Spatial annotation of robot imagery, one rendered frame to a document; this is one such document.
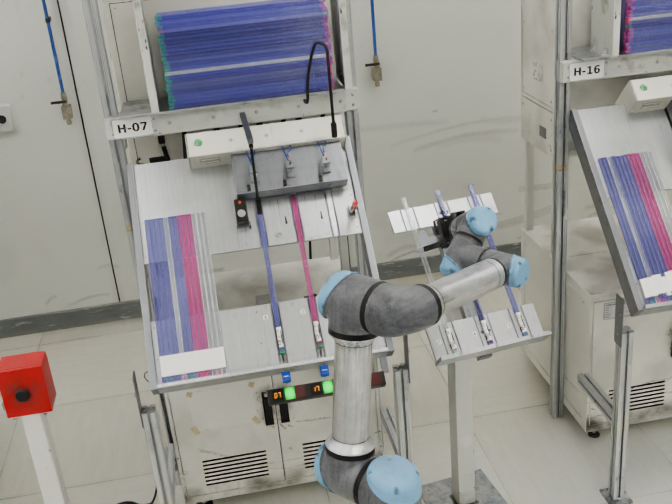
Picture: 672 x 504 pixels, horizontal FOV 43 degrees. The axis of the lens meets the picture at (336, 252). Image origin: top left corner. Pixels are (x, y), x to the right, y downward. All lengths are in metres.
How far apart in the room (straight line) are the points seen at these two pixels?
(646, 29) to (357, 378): 1.59
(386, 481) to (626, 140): 1.54
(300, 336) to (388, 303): 0.76
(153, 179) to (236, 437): 0.90
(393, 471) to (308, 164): 1.08
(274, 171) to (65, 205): 1.91
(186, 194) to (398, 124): 1.88
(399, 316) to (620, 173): 1.32
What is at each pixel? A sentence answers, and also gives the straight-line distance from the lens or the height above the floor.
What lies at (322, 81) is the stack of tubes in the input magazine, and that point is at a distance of 2.67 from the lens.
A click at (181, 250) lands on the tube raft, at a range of 2.60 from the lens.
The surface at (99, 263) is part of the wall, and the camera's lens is 4.46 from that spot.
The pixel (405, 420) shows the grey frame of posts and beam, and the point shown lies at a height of 0.46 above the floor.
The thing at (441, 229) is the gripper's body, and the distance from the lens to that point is 2.35.
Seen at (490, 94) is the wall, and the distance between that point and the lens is 4.46.
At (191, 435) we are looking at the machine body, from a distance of 2.95.
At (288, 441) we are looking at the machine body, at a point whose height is 0.25.
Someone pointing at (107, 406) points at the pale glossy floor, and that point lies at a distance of 3.87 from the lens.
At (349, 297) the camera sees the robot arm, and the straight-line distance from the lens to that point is 1.83.
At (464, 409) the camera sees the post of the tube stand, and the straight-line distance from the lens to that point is 2.83.
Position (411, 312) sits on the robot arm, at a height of 1.15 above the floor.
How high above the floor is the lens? 1.98
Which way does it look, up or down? 23 degrees down
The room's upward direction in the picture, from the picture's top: 5 degrees counter-clockwise
